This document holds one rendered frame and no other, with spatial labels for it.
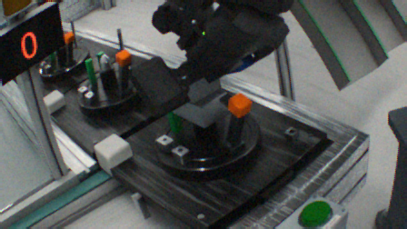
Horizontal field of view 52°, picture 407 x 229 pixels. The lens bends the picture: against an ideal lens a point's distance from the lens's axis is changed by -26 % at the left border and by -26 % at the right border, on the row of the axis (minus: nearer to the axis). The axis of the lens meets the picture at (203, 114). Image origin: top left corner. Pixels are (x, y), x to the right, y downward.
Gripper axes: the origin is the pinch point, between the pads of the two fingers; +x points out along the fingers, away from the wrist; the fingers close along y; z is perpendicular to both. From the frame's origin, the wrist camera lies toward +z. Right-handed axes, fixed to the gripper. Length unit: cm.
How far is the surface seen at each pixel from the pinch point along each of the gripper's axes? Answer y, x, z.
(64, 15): -27, 98, 66
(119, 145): 9.0, 11.6, -0.9
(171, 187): 8.6, 5.1, -9.7
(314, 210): 1.6, -8.8, -22.4
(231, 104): 1.0, -5.1, -5.9
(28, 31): 18.5, -3.5, 16.8
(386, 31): -43.7, -1.6, -9.9
